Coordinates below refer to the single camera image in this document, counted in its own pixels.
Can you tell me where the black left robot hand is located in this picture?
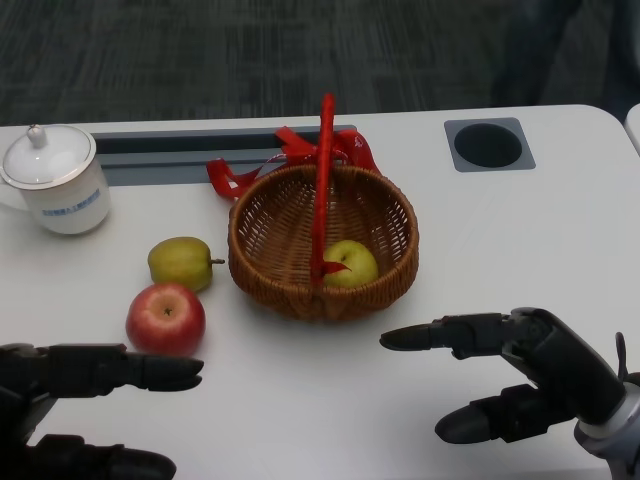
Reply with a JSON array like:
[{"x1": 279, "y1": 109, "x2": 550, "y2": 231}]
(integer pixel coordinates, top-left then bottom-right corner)
[{"x1": 0, "y1": 342, "x2": 205, "y2": 480}]

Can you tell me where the white neighbouring table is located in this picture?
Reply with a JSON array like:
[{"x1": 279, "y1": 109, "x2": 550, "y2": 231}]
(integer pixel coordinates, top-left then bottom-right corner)
[{"x1": 624, "y1": 103, "x2": 640, "y2": 156}]

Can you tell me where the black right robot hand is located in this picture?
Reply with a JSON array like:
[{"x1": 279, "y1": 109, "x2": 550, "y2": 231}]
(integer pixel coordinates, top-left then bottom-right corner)
[{"x1": 378, "y1": 307, "x2": 629, "y2": 446}]

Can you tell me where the red apple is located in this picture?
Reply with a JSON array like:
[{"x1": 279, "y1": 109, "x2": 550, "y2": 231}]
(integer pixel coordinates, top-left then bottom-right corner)
[{"x1": 125, "y1": 282, "x2": 207, "y2": 358}]

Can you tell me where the green pear with stem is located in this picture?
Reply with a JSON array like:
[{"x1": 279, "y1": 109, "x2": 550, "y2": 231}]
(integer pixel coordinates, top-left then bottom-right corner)
[{"x1": 147, "y1": 236, "x2": 226, "y2": 293}]

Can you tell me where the grey table cable tray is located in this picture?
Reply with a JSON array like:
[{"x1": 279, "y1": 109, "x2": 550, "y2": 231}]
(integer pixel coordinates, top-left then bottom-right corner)
[{"x1": 89, "y1": 124, "x2": 359, "y2": 187}]

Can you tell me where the white lidded ceramic mug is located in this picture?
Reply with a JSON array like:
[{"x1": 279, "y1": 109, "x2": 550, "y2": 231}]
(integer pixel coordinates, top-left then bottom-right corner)
[{"x1": 0, "y1": 123, "x2": 112, "y2": 236}]

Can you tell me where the grey table grommet with hole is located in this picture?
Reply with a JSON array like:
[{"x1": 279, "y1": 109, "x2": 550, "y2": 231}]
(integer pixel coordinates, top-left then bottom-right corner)
[{"x1": 443, "y1": 117, "x2": 537, "y2": 173}]

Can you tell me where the yellow-green apple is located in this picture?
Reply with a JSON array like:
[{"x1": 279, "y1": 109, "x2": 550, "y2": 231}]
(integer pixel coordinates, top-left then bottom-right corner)
[{"x1": 322, "y1": 239, "x2": 380, "y2": 289}]

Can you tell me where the thin black cable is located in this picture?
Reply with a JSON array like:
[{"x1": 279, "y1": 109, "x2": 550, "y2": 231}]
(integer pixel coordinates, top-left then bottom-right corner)
[{"x1": 614, "y1": 332, "x2": 629, "y2": 382}]

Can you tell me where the red ribbon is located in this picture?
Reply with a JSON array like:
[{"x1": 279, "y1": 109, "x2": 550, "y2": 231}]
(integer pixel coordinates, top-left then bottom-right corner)
[{"x1": 206, "y1": 126, "x2": 384, "y2": 202}]

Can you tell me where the wicker basket with red handle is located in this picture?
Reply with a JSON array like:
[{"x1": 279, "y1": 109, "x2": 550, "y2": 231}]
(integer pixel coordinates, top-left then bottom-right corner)
[{"x1": 228, "y1": 93, "x2": 420, "y2": 324}]

